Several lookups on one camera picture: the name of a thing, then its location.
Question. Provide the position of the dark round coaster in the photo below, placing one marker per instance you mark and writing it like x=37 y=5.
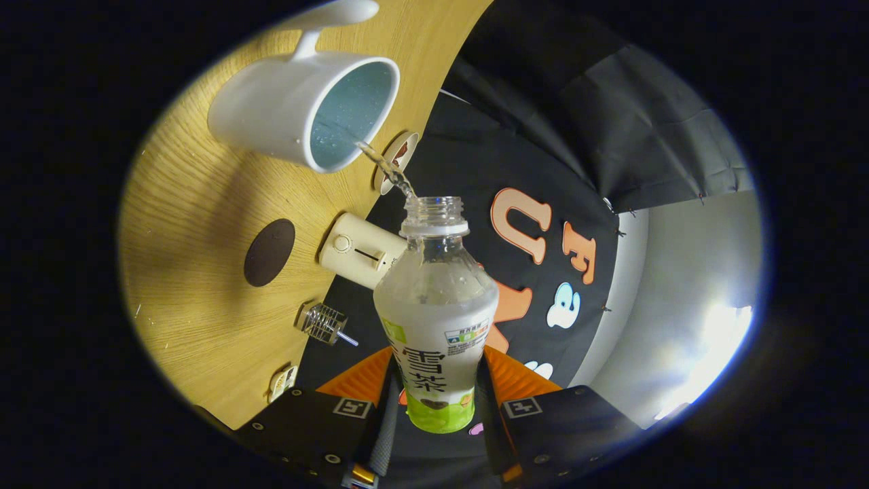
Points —
x=269 y=252

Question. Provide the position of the white toaster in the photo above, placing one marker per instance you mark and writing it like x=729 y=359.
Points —
x=353 y=248

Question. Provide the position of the clear juice bottle green label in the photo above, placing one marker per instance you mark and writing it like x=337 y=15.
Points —
x=434 y=326

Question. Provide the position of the small white plate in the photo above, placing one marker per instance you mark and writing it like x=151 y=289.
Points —
x=406 y=146

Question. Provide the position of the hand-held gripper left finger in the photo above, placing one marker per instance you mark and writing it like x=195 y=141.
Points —
x=305 y=428

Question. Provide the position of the wooden table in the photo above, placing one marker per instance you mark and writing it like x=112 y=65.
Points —
x=197 y=272

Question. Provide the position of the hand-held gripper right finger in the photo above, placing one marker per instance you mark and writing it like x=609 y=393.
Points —
x=570 y=428

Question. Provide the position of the white cup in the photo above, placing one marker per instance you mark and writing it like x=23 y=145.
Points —
x=271 y=109

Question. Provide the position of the black backdrop cloth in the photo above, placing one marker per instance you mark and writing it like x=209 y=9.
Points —
x=543 y=136

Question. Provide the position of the white divided tray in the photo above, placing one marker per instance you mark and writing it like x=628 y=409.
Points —
x=282 y=384

